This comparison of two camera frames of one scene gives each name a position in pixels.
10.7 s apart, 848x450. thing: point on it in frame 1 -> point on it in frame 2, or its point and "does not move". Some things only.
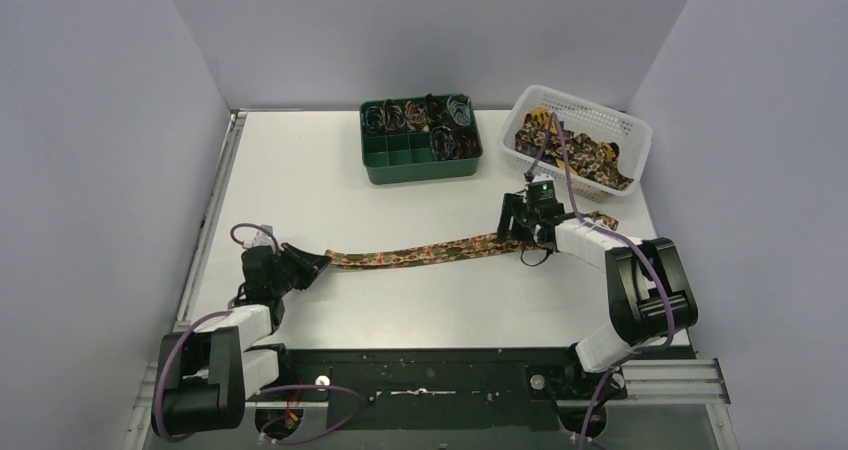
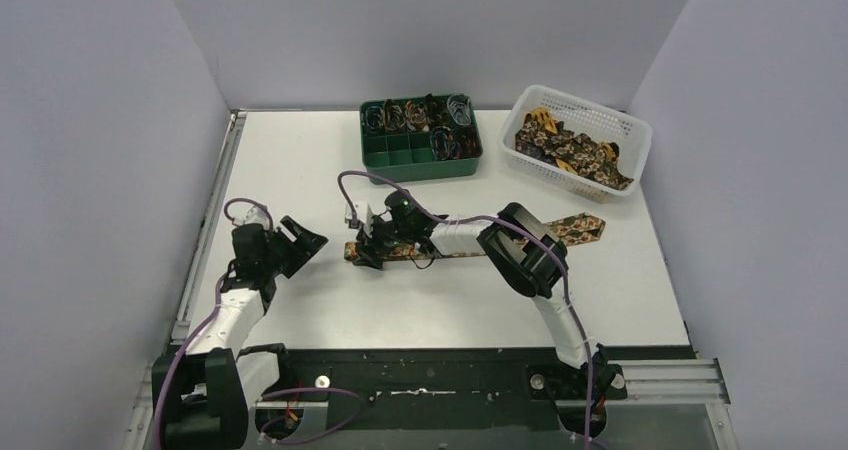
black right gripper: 511,209 -> 366,251
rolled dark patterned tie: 437,111 does not move
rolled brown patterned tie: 393,115 does not move
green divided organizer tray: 406,156 does not move
